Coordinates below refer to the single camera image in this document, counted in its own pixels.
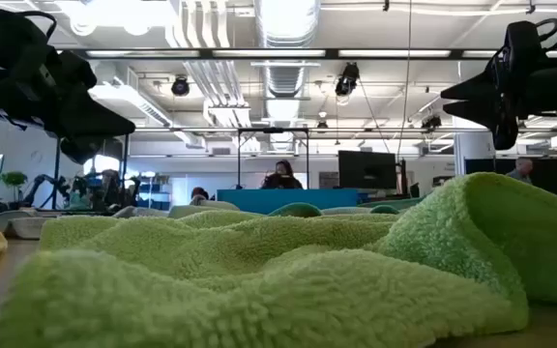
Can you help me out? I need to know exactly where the green background plant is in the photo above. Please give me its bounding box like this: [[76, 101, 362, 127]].
[[0, 171, 28, 202]]

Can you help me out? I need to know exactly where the lime green microfiber towel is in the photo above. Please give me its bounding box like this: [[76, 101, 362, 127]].
[[0, 172, 557, 348]]

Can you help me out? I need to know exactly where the person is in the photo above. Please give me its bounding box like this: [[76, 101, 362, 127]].
[[261, 159, 304, 190], [190, 187, 211, 207], [505, 157, 535, 186]]

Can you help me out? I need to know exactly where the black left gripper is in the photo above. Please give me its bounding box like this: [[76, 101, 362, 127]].
[[0, 0, 137, 165]]

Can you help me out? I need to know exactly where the grey waffle weave towel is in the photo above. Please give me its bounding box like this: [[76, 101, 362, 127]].
[[0, 205, 241, 241]]

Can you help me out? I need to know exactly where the blue plastic bin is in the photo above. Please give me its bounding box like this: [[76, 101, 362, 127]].
[[216, 188, 360, 216]]

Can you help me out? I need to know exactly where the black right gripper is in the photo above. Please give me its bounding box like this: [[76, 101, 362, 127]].
[[440, 18, 557, 151]]

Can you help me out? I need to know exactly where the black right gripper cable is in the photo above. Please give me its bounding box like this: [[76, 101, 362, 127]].
[[534, 17, 557, 52]]

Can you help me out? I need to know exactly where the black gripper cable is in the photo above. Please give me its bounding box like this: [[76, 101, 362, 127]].
[[19, 9, 59, 41], [534, 17, 557, 52]]

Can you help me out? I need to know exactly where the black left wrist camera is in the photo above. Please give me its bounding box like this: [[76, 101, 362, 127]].
[[45, 47, 99, 93]]

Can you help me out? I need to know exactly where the black computer monitor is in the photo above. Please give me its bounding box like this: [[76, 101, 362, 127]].
[[337, 150, 398, 190]]

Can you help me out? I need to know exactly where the silver ventilation duct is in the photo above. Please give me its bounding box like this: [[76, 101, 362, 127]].
[[253, 0, 322, 98]]

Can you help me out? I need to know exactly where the black partition wall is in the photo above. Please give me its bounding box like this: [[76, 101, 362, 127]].
[[465, 157, 557, 181]]

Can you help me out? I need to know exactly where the black overhead frame bar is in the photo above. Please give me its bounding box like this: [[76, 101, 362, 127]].
[[55, 46, 557, 61]]

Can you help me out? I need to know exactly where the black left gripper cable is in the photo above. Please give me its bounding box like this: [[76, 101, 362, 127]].
[[19, 9, 59, 41]]

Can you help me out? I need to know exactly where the black overhead camera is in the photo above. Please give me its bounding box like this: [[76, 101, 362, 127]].
[[335, 61, 361, 97]]

